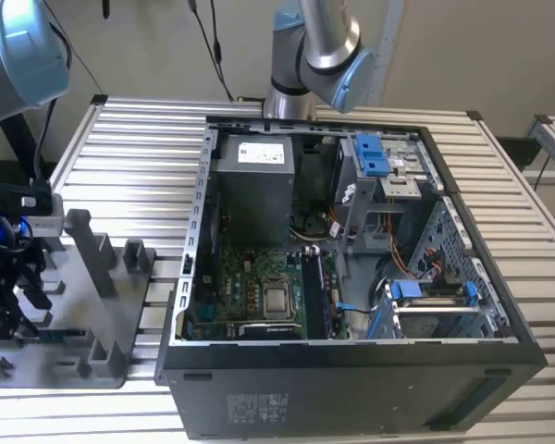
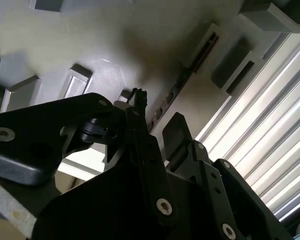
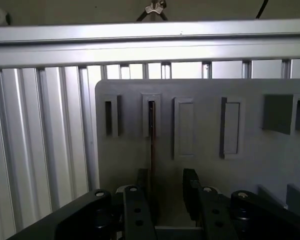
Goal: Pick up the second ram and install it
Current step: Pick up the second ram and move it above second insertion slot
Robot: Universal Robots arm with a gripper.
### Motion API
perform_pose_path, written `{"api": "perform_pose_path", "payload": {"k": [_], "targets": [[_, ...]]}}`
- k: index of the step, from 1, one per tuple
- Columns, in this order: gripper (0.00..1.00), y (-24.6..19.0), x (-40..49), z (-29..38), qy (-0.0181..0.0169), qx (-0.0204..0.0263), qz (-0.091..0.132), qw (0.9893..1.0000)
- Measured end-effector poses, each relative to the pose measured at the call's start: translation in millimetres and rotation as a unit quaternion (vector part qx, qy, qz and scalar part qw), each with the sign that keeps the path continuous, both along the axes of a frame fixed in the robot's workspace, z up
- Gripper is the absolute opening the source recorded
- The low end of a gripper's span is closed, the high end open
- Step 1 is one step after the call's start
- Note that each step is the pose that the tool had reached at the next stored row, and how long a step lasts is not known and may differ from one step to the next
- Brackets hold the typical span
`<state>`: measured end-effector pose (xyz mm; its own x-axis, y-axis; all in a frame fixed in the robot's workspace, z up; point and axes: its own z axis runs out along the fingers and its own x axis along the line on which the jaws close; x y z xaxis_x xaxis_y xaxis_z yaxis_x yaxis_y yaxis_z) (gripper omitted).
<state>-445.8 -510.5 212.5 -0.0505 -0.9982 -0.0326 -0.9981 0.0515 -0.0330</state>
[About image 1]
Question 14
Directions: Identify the grey power supply unit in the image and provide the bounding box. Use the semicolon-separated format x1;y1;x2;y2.
211;133;297;246

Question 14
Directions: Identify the blue drive bay latch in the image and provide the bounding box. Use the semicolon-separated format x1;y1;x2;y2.
353;131;389;179

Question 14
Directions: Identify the black open PC case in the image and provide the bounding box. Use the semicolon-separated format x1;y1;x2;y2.
154;114;548;440

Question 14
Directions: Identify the black camera cable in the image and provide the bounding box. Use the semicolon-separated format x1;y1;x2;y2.
31;96;59;186

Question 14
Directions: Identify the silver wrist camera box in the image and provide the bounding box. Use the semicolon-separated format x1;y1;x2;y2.
20;193;66;233

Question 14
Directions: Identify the black desk frame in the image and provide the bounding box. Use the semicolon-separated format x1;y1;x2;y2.
0;115;56;191

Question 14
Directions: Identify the black box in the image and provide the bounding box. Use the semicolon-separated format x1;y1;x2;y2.
497;136;542;172

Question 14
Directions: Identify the grey plastic parts rack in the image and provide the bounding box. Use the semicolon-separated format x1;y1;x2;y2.
0;208;157;389

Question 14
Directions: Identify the green motherboard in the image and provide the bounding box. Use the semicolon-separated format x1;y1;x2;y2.
184;247;352;341

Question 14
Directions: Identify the silver CPU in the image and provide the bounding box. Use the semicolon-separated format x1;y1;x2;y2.
264;287;291;315

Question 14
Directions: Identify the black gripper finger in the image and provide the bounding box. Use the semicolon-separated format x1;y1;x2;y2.
0;277;38;341
13;258;53;311

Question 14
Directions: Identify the black round fan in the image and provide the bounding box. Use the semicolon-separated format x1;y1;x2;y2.
289;207;332;241

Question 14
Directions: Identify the grey metal drive cage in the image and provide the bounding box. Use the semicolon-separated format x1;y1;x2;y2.
335;131;440;253

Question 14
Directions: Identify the black graphics card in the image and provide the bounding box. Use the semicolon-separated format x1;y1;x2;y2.
238;322;304;341

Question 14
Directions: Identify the blue flat data wire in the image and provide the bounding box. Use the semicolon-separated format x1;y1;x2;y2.
335;300;376;315

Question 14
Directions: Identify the hard disk in blue carrier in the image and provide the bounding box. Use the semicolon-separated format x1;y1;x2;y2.
367;278;487;341

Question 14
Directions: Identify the orange wire bundle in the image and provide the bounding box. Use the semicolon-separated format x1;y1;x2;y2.
383;215;441;279

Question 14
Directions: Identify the black cable with ferrite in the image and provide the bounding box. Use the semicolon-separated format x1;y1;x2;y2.
187;0;237;102

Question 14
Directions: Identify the black RAM slot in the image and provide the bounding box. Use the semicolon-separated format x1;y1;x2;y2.
301;252;319;339

